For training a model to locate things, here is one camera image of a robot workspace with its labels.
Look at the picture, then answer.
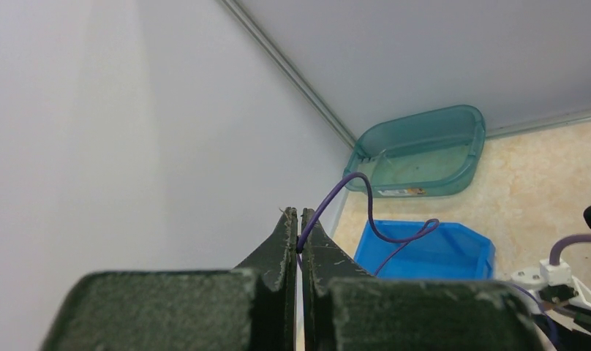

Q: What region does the purple wire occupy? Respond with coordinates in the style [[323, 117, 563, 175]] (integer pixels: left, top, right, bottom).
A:
[[296, 172, 441, 277]]

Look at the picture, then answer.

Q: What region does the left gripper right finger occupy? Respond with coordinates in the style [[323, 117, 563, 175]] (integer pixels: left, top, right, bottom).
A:
[[301, 209, 543, 350]]

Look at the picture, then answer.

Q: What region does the aluminium frame post right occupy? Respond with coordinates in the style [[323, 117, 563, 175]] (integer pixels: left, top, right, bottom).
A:
[[219, 0, 356, 149]]

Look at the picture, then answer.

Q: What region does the blue three-compartment plastic bin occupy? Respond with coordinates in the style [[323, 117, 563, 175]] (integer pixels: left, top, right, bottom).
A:
[[354, 222, 495, 280]]

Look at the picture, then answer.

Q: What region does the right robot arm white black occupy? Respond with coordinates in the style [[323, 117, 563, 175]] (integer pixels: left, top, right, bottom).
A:
[[538, 205, 591, 350]]

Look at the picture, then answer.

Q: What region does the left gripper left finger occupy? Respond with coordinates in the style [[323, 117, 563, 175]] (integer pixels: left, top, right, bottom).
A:
[[41, 208, 298, 350]]

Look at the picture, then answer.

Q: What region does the teal translucent plastic tray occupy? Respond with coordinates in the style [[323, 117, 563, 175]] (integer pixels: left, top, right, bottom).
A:
[[343, 105, 486, 197]]

